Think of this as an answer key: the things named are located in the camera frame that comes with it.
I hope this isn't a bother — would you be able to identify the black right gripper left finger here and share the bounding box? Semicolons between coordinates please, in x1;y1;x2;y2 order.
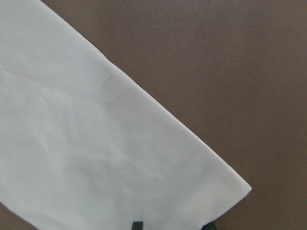
131;221;143;230

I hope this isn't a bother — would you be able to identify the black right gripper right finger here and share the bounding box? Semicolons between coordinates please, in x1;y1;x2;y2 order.
202;222;217;230

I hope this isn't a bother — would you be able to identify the cream long-sleeve cat shirt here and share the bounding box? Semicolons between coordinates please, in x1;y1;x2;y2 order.
0;0;251;230

